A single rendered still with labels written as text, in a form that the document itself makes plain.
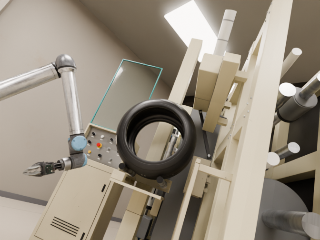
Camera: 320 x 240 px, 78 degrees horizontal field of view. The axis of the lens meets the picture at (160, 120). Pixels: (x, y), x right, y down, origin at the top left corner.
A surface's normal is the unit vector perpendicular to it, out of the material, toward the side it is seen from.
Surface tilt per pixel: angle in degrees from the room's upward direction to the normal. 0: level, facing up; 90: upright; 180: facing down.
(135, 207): 90
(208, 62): 90
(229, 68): 162
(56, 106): 90
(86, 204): 90
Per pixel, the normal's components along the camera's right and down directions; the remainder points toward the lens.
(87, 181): -0.09, -0.39
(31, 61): 0.70, -0.01
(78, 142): 0.52, -0.07
